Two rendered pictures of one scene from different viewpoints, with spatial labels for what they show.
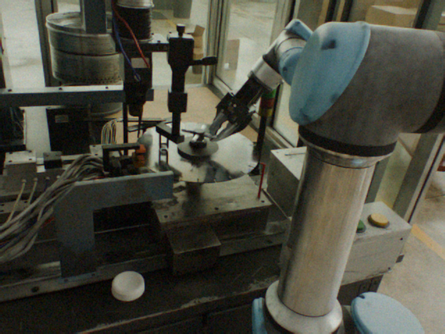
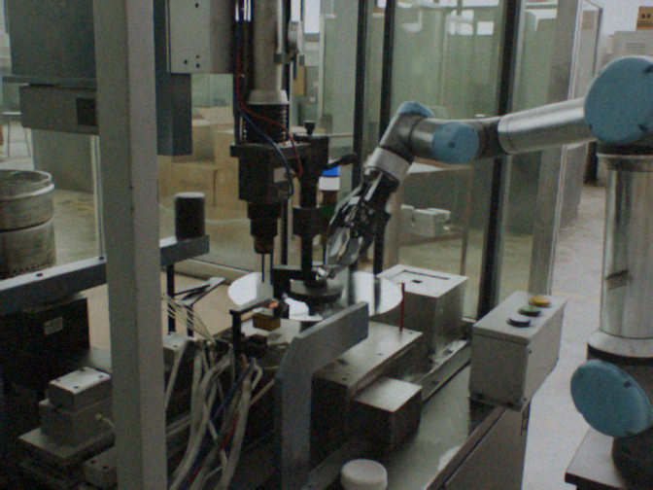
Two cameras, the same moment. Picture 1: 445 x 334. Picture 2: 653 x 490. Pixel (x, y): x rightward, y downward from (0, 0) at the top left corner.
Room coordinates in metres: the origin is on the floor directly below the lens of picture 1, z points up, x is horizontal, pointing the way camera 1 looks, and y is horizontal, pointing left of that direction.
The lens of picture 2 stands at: (-0.13, 0.77, 1.36)
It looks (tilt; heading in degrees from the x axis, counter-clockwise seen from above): 14 degrees down; 327
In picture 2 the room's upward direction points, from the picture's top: 2 degrees clockwise
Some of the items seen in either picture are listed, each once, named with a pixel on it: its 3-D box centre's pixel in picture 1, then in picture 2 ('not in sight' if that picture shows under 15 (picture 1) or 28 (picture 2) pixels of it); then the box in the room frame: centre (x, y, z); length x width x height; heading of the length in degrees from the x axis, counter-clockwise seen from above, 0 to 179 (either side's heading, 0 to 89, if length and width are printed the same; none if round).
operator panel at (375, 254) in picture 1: (342, 245); (519, 346); (0.79, -0.32, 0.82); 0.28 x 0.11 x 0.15; 115
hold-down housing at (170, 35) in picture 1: (178, 70); (308, 180); (0.91, 0.12, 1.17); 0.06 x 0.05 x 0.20; 106
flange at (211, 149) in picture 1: (198, 144); (315, 284); (0.96, 0.07, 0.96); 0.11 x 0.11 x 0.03
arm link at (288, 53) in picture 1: (304, 63); (450, 140); (0.85, -0.15, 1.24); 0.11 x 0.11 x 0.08; 3
